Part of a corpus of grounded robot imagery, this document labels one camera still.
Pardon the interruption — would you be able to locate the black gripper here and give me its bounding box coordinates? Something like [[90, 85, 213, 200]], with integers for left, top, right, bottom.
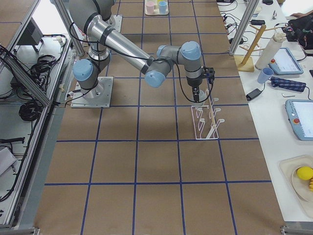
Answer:
[[186, 70, 203, 102]]

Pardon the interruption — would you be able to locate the grey white plastic cup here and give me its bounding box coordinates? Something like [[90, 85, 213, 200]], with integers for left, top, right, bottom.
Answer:
[[191, 90, 207, 108]]

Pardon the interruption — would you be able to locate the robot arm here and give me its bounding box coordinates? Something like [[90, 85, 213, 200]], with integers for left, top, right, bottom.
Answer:
[[69, 0, 204, 103]]

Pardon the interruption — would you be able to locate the blue cup on side table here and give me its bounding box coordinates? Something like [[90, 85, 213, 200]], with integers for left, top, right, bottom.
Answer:
[[257, 68, 274, 84]]

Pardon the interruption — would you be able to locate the blue plastic cup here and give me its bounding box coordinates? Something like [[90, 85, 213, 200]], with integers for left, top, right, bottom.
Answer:
[[158, 0, 167, 15]]

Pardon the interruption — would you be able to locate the pink plastic cup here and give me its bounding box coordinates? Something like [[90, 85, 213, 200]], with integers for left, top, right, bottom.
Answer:
[[146, 1, 154, 15]]

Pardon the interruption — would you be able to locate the wooden mug tree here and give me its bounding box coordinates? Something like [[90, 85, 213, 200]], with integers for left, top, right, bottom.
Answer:
[[234, 24, 277, 72]]

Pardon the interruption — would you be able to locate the black power adapter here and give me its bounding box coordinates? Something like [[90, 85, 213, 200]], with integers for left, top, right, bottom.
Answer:
[[246, 89, 263, 101]]

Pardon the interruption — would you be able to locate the blue teach pendant far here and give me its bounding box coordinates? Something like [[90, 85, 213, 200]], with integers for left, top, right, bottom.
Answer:
[[269, 47, 303, 75]]

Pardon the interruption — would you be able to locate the blue teach pendant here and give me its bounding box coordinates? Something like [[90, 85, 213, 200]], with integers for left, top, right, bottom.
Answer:
[[285, 99, 313, 141], [269, 47, 303, 75]]

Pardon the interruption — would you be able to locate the cream plastic tray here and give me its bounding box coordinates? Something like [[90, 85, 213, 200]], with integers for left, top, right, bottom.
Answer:
[[144, 0, 169, 16]]

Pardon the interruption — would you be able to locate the blue teach pendant near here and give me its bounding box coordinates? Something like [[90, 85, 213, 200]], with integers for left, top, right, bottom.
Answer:
[[285, 99, 313, 141]]

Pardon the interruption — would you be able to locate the cream tray on side table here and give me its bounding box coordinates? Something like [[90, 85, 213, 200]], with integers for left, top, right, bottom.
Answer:
[[279, 155, 313, 218]]

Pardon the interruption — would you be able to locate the yellow lemon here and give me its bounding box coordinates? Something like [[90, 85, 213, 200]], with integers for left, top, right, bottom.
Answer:
[[296, 166, 313, 180]]

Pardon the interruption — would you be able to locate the black camera usb cable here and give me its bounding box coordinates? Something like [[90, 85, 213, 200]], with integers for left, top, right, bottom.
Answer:
[[176, 63, 215, 103]]

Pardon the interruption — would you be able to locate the white wire cup rack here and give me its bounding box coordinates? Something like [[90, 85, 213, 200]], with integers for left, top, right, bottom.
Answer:
[[191, 97, 225, 140]]

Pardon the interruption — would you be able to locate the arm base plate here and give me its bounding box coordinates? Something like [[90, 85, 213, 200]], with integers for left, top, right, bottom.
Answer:
[[70, 76, 114, 108], [107, 15, 123, 32]]

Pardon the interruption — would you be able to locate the aluminium frame post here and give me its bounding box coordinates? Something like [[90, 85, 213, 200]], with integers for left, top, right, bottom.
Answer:
[[229, 0, 259, 55]]

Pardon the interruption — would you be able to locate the black cable bundle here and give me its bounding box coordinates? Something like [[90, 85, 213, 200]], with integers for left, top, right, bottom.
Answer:
[[0, 53, 62, 123]]

